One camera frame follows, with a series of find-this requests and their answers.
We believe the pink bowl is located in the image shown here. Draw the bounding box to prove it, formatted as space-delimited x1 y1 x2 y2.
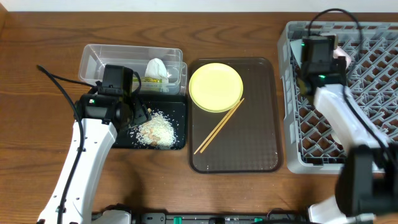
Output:
333 46 352 68

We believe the rice food waste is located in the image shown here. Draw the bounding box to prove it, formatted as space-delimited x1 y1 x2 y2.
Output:
128 110 177 149

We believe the green snack wrapper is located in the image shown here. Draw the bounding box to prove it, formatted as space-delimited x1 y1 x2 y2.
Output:
141 77 162 83

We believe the white napkin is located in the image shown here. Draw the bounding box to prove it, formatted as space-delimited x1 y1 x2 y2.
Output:
145 58 169 83

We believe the wooden chopstick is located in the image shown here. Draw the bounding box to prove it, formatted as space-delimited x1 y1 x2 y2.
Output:
198 98 246 154
193 98 243 155

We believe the white cup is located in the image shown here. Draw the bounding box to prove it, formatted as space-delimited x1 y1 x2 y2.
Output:
331 131 343 146

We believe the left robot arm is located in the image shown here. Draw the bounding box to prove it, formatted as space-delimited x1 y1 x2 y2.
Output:
37 65 151 224

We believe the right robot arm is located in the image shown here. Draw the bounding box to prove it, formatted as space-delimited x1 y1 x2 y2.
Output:
291 35 397 223

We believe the grey dishwasher rack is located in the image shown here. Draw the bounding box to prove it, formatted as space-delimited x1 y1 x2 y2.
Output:
277 21 397 174

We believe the clear plastic bin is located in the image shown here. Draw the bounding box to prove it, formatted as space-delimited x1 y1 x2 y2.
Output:
78 44 187 95

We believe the yellow plate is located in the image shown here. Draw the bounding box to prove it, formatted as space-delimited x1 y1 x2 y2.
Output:
188 63 244 113

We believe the brown serving tray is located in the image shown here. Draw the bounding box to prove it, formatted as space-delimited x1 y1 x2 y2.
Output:
188 58 283 174

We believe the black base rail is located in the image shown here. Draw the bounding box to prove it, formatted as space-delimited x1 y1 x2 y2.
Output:
121 212 310 224

